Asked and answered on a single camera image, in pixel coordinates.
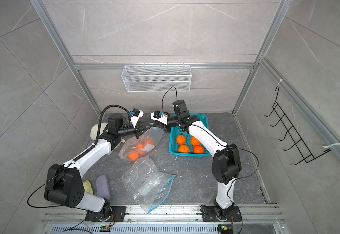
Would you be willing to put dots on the aluminium mounting rail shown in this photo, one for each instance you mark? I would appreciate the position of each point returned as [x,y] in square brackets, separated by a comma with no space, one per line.
[172,214]

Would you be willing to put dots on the orange four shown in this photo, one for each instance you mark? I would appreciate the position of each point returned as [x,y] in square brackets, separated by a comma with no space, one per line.
[194,141]

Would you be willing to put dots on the orange two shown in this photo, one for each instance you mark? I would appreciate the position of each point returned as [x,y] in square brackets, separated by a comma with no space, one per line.
[184,149]

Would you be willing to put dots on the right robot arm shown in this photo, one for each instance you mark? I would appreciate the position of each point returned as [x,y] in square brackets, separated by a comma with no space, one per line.
[226,163]

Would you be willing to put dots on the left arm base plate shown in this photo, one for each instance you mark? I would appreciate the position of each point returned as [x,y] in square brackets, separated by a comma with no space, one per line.
[114,213]

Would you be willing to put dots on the orange five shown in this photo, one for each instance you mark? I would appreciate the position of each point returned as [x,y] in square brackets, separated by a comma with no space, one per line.
[139,149]

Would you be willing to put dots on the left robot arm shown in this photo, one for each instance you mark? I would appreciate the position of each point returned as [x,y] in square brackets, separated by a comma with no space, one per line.
[64,182]

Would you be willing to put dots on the purple cloth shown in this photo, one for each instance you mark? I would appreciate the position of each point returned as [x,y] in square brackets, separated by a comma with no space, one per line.
[102,187]

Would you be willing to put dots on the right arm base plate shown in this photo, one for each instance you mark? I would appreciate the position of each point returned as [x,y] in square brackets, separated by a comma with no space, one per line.
[215,213]

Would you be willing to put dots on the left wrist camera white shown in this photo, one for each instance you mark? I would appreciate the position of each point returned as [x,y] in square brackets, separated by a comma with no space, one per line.
[136,114]

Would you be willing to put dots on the teal plastic basket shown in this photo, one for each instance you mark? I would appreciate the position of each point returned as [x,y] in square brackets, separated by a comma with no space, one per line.
[174,146]

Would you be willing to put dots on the orange six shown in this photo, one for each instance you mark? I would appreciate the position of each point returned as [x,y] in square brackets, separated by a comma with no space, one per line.
[150,142]

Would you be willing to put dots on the orange one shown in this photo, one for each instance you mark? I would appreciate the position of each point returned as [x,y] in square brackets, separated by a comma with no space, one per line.
[198,149]

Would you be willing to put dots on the black wire hook rack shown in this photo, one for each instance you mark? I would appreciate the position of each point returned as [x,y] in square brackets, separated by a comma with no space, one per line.
[292,133]

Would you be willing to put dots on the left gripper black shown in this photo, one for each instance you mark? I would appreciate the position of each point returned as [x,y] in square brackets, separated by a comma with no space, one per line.
[141,130]

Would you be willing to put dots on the orange seven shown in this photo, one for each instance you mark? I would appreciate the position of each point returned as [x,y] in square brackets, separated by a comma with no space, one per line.
[133,155]

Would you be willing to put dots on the clear zip-top bag blue seal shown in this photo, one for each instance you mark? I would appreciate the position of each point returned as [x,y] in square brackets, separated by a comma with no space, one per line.
[148,186]

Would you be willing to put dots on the orange three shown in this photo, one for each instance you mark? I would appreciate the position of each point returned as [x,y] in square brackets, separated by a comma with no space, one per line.
[181,140]

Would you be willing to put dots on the white plush dog toy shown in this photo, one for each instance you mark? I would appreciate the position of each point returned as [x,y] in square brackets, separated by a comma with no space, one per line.
[94,130]

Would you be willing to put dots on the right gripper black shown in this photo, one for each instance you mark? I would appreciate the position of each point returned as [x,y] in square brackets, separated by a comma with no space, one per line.
[157,125]

